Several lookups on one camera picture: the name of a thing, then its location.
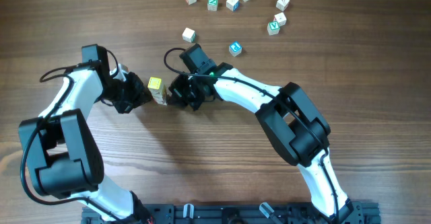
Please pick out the white soccer ball block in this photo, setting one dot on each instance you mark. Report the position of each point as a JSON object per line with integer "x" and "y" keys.
{"x": 159, "y": 95}

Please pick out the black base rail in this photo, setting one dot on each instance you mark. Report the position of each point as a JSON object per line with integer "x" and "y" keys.
{"x": 300, "y": 212}

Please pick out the green V block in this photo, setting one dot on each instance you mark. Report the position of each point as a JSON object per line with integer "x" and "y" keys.
{"x": 273, "y": 28}

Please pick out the blue C block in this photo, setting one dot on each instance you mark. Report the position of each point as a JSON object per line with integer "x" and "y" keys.
{"x": 235, "y": 49}

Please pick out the white base tower block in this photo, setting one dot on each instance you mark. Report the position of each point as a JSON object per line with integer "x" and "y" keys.
{"x": 162, "y": 102}

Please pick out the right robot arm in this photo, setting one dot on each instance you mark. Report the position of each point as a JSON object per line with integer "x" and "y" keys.
{"x": 295, "y": 128}

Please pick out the white red-sided block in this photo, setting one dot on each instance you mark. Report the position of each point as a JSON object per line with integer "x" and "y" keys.
{"x": 280, "y": 18}

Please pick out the green N block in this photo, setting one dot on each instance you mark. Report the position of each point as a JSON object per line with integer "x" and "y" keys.
{"x": 212, "y": 5}

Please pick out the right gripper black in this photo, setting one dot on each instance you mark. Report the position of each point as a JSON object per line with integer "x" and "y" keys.
{"x": 176, "y": 89}

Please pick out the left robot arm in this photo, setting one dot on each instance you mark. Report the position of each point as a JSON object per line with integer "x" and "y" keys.
{"x": 61, "y": 161}

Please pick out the white green-sided block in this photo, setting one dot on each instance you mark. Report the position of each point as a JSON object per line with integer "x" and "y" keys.
{"x": 189, "y": 35}

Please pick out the white blue-sided block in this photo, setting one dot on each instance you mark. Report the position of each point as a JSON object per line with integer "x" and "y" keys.
{"x": 232, "y": 5}

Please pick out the white picture block far right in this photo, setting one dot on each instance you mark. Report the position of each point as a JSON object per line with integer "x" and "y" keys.
{"x": 282, "y": 4}

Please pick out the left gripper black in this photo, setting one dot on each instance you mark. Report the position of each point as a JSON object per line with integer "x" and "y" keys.
{"x": 140, "y": 95}

